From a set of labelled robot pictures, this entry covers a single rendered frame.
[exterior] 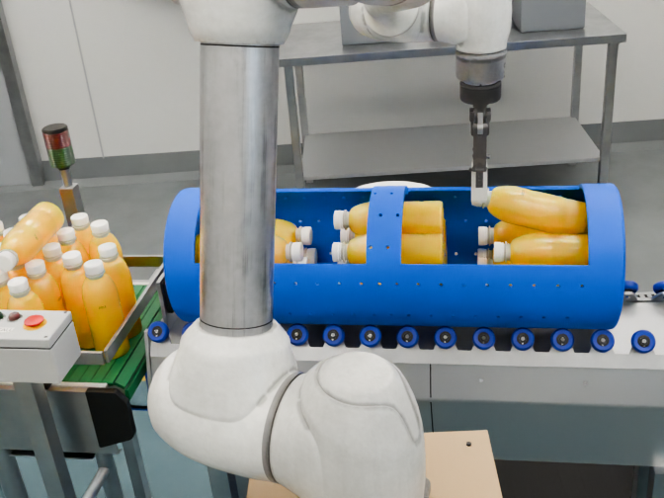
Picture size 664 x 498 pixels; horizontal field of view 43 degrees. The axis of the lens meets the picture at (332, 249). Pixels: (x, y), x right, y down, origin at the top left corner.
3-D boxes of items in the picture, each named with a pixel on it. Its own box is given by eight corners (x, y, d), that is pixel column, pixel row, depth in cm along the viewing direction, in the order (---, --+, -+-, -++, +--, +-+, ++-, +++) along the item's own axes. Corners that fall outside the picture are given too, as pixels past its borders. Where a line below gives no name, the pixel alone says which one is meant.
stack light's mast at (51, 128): (74, 190, 216) (60, 130, 209) (51, 191, 217) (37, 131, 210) (84, 180, 221) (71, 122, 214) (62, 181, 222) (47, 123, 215)
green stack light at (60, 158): (69, 168, 213) (65, 149, 211) (45, 168, 214) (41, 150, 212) (80, 158, 219) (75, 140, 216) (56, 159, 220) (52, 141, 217)
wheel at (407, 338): (419, 326, 169) (420, 326, 171) (396, 324, 170) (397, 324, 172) (417, 348, 168) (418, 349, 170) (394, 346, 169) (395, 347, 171)
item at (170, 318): (176, 332, 185) (166, 283, 179) (165, 332, 185) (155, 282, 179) (189, 307, 193) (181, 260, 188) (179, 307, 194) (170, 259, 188)
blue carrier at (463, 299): (621, 354, 157) (630, 206, 148) (171, 344, 172) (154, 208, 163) (601, 296, 184) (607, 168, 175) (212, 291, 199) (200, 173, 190)
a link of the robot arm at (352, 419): (402, 558, 107) (397, 421, 97) (275, 521, 114) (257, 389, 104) (442, 474, 120) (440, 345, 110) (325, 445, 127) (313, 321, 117)
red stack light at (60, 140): (64, 149, 211) (61, 134, 209) (41, 150, 212) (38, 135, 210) (75, 140, 216) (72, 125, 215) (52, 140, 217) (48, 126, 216)
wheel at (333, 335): (345, 324, 171) (346, 325, 173) (323, 322, 172) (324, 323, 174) (342, 347, 171) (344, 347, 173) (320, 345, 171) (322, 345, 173)
